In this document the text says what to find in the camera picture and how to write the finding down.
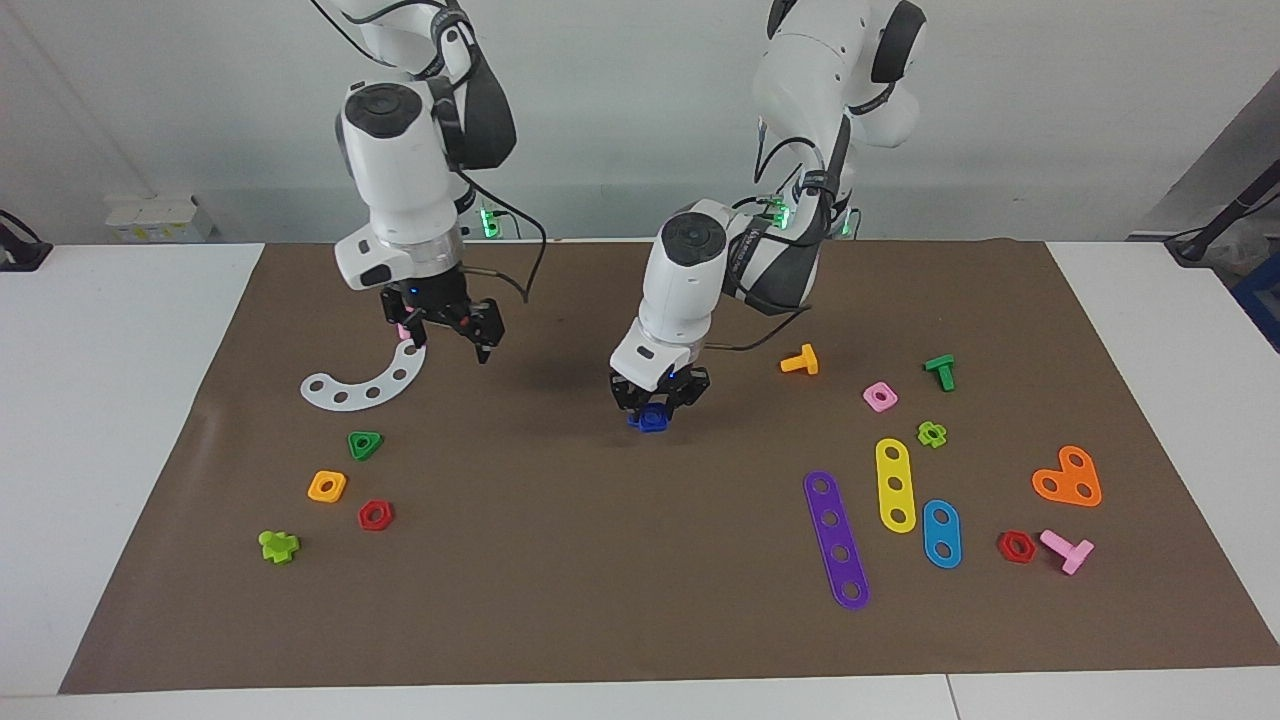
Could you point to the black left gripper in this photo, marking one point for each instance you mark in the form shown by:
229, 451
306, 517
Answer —
660, 390

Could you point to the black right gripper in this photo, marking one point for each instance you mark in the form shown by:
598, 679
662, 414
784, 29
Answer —
440, 305

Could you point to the blue square toy nut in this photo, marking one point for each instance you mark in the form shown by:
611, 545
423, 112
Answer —
652, 411

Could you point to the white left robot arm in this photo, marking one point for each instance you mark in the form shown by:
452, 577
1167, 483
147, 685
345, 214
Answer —
690, 290

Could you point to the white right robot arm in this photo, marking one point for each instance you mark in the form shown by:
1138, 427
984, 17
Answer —
400, 150

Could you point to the green triangle toy nut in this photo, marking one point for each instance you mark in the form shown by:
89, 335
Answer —
375, 439

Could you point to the orange toy screw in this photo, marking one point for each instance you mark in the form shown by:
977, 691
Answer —
805, 360

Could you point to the red hexagon toy nut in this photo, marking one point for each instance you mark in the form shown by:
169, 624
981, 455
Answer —
386, 520
1028, 550

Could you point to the orange square toy nut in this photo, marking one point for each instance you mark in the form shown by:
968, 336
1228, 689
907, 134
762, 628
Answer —
315, 492

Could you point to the pink square toy nut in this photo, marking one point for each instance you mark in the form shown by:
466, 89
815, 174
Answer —
869, 393

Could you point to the lime cross-head toy screw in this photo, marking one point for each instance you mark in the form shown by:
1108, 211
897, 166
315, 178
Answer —
277, 547

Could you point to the lime flower toy nut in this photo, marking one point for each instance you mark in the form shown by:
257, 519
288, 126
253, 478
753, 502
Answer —
941, 433

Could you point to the green toy screw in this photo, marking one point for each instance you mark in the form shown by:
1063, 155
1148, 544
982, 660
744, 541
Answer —
943, 372

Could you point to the pink flat-head toy screw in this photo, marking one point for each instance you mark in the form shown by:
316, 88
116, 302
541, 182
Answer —
1075, 555

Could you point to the white curved five-hole plate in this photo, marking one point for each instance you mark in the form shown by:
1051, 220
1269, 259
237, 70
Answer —
388, 384

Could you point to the brown table mat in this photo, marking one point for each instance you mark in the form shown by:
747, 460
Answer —
600, 560

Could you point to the purple four-hole strip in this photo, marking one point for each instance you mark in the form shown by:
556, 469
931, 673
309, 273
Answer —
836, 535

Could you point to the yellow three-hole strip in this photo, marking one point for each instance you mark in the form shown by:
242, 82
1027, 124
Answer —
895, 468

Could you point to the blue two-hole strip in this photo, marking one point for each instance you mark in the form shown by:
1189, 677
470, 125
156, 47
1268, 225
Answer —
941, 534

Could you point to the white cardboard box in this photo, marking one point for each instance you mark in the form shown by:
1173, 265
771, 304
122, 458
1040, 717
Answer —
155, 220

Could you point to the orange heart three-hole plate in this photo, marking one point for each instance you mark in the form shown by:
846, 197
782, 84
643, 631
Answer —
1068, 480

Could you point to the black clamp device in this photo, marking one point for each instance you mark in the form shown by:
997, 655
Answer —
20, 250

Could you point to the black stand pole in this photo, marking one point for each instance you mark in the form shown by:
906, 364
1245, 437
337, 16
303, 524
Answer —
1235, 210

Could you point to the blue crate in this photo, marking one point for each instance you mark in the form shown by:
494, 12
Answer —
1262, 300

